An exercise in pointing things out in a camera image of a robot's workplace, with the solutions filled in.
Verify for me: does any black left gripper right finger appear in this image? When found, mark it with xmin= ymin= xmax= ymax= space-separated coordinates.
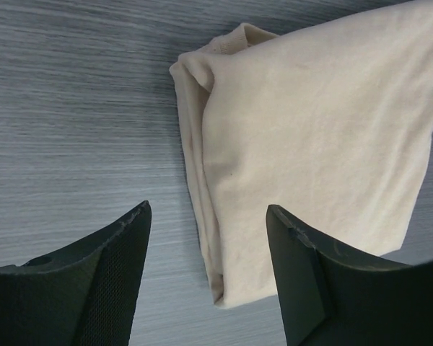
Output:
xmin=266 ymin=205 xmax=433 ymax=345

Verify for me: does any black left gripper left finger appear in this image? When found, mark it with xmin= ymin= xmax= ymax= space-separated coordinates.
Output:
xmin=0 ymin=201 xmax=152 ymax=345

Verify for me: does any beige t shirt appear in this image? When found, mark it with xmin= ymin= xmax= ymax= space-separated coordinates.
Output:
xmin=170 ymin=1 xmax=433 ymax=309

